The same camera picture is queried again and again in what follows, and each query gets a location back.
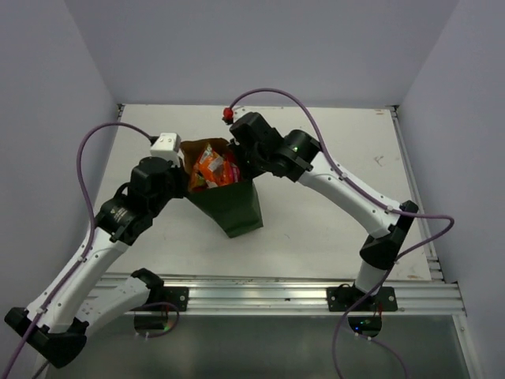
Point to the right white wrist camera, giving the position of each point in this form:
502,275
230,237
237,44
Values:
231,115

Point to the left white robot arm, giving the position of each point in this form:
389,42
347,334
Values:
59,322

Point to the aluminium front rail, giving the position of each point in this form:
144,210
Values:
269,296

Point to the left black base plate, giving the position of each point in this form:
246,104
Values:
173,298

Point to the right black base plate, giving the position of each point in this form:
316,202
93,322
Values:
342,297

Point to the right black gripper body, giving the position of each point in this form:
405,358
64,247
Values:
251,163

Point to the pink candy packet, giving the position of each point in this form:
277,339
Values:
232,170

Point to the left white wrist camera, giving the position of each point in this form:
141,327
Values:
166,146

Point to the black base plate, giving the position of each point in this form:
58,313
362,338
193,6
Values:
173,298
342,297

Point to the green paper bag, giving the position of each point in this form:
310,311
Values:
236,207

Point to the orange snack packet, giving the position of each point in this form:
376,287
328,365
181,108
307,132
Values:
209,171

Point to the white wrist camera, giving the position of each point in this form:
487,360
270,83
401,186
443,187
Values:
231,115
166,146

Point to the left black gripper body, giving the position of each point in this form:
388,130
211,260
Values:
175,185

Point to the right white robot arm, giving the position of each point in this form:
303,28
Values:
299,157

